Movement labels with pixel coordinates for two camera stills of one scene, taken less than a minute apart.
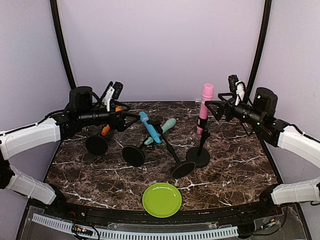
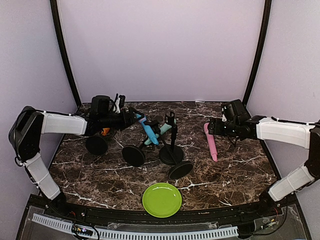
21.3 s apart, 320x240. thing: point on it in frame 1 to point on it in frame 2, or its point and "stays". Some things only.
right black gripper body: (229, 104) to (215, 123)
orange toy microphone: (106, 129) stays
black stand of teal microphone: (134, 156) stays
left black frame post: (54, 8) stays
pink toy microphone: (207, 94) to (212, 142)
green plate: (162, 199) stays
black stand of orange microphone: (96, 145) stays
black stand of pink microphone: (199, 156) to (171, 154)
